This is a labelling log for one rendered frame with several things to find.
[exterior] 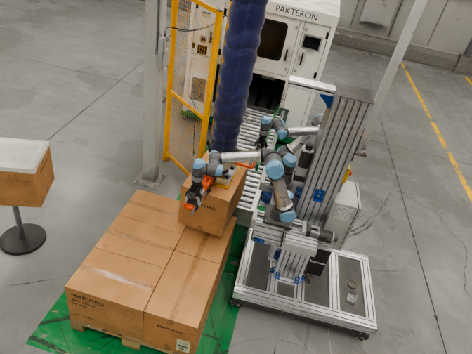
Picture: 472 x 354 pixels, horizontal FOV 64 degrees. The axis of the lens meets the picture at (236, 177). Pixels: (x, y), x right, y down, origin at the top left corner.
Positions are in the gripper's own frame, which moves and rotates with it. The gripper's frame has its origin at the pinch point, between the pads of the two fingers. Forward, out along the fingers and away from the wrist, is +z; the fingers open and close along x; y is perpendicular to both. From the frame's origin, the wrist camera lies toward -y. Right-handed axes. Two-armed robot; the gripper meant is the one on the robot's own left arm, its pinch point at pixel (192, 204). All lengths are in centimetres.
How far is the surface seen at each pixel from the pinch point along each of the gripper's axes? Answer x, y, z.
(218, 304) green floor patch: -33, 16, 120
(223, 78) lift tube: 6, 50, -73
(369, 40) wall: -153, 969, 82
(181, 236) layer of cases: 15, 31, 68
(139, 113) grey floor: 193, 290, 121
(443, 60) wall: -366, 990, 87
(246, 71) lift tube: -8, 52, -81
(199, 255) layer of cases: -8, 16, 66
